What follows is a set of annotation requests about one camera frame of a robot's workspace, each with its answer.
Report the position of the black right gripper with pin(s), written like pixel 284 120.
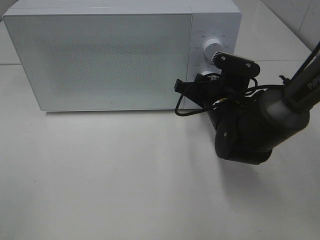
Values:
pixel 211 93

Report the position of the white timer knob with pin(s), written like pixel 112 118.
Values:
pixel 206 73

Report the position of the white microwave door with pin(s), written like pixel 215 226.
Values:
pixel 102 62

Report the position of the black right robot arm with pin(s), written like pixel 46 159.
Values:
pixel 250 121

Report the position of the upper white power knob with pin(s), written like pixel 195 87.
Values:
pixel 211 46

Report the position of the white microwave oven body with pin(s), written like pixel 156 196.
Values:
pixel 209 18

